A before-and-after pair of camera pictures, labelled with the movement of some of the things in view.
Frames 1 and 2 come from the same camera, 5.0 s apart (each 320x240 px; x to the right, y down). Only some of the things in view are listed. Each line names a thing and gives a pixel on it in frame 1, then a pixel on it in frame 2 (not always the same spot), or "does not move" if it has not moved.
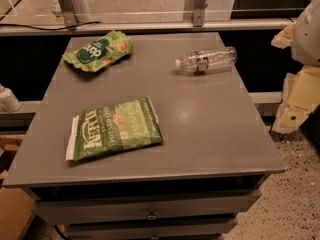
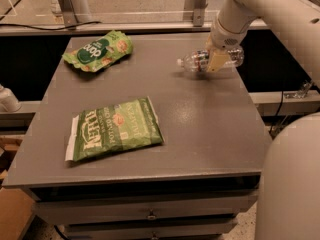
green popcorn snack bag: [98, 53] does not move
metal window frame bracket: [66, 4] does not move
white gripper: [307, 39] to [224, 38]
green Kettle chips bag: [113, 128] does not move
